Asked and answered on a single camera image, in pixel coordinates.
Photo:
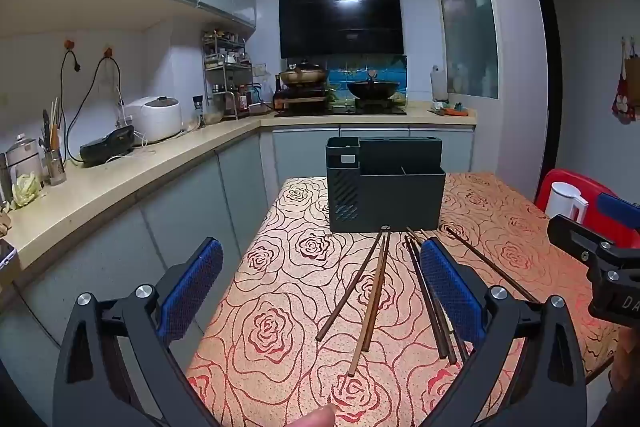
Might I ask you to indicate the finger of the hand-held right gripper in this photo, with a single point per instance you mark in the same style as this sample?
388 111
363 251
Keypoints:
620 207
572 237

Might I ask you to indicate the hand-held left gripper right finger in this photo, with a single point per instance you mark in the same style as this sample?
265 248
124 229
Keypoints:
450 292

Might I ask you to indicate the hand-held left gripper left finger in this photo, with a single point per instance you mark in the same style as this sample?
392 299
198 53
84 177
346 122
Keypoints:
192 292

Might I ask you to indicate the pair of dark chopsticks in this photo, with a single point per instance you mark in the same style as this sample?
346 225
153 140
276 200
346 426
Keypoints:
423 287

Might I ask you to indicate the dark brown chopstick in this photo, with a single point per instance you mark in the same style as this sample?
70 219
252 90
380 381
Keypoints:
350 285
450 349

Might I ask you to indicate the light brown chopstick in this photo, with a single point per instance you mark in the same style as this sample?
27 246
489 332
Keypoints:
427 235

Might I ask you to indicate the dark grey utensil holder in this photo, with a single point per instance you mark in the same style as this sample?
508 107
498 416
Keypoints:
385 192

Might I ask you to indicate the person's right forearm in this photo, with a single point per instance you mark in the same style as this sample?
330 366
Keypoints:
625 357

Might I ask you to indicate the person's left hand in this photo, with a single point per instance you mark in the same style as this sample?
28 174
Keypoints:
315 418

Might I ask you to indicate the white electric kettle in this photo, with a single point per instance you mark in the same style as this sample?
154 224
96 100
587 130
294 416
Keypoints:
562 202

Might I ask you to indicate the red plastic chair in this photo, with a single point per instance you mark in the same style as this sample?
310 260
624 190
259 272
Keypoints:
555 177

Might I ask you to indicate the grey lower kitchen cabinets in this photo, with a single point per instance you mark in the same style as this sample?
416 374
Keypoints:
200 207

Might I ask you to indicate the rose print tablecloth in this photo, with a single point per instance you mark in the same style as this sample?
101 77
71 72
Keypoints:
280 322

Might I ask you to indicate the red floral hanging cloth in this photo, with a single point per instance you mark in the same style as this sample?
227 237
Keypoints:
627 97

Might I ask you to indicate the beige kitchen countertop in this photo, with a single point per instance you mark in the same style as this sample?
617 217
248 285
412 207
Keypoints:
165 157

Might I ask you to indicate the dark door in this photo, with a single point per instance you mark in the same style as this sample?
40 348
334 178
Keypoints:
547 82

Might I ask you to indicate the black electric griddle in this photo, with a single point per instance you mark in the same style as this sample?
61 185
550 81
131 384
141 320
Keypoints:
107 147

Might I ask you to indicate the orange sponge tray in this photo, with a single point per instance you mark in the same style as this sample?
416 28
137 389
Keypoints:
455 110

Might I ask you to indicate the white rice cooker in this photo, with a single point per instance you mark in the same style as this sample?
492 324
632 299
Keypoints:
155 117

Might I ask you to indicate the metal cup of kitchen tools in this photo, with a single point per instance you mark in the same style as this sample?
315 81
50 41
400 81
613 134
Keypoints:
55 167

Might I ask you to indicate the napa cabbage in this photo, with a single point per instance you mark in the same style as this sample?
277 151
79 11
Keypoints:
26 189

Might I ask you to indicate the red sauce bottle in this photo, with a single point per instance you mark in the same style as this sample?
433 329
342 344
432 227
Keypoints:
243 99

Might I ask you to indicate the white plastic bottle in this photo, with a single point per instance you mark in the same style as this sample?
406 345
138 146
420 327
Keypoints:
439 84

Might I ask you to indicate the black glass gas cooktop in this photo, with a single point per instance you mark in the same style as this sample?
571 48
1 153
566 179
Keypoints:
350 109

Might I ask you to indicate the dark sauce bottle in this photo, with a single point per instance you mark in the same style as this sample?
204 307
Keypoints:
278 94

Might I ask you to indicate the steel pot with lid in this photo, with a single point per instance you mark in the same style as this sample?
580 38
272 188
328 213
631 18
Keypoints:
22 159

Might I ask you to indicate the black wok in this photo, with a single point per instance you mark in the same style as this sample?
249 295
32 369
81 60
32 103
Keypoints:
374 89

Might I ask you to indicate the black portable stove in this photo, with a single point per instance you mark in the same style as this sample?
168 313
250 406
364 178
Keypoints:
300 94

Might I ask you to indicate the metal spice rack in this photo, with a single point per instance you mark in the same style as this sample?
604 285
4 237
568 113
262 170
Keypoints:
227 67

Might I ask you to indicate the blue scenic backsplash poster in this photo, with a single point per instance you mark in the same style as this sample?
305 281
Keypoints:
390 69

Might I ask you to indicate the beige lidded cooking pot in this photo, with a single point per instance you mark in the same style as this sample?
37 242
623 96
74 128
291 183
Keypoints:
302 74

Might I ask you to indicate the frosted glass window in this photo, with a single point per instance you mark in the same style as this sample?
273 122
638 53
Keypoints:
465 7

